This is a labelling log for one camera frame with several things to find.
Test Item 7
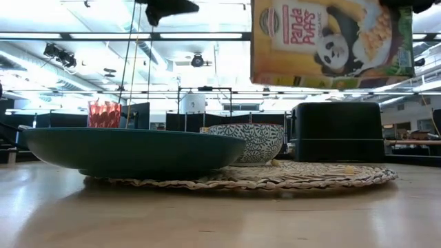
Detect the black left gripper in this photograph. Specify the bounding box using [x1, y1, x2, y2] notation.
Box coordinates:
[136, 0, 201, 28]

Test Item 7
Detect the red faceted plastic cup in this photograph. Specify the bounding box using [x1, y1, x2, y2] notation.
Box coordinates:
[88, 100, 123, 129]

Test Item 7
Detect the yellow Panda Puffs cereal box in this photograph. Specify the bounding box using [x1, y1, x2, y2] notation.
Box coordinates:
[250, 0, 416, 91]

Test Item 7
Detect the white bowl with green pattern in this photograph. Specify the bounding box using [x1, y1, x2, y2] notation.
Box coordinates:
[205, 123, 286, 167]

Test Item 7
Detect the white cylindrical tank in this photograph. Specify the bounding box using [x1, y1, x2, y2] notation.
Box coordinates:
[181, 93, 207, 114]

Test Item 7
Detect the black ceiling spotlight cluster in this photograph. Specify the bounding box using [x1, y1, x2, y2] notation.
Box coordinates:
[43, 43, 78, 69]

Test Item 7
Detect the dark green plate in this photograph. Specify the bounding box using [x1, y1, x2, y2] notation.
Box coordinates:
[22, 127, 247, 178]

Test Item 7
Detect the wooden desk top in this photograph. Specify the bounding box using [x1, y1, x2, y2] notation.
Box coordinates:
[384, 139, 441, 146]

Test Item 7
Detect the black toaster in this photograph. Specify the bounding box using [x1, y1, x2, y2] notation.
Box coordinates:
[290, 101, 386, 163]

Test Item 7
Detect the black partition panel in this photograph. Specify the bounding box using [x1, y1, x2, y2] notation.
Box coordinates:
[251, 112, 289, 127]

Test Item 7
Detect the round woven straw placemat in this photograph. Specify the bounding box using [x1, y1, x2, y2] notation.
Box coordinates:
[84, 158, 400, 191]

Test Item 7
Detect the black horizontal frame bar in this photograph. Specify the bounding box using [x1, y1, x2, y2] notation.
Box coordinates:
[0, 32, 252, 42]

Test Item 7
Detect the yellow hanging rope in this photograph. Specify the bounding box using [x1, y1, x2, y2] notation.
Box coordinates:
[125, 0, 143, 129]

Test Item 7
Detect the dark hanging cable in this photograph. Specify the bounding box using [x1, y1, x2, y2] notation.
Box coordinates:
[118, 0, 138, 104]
[147, 23, 155, 103]

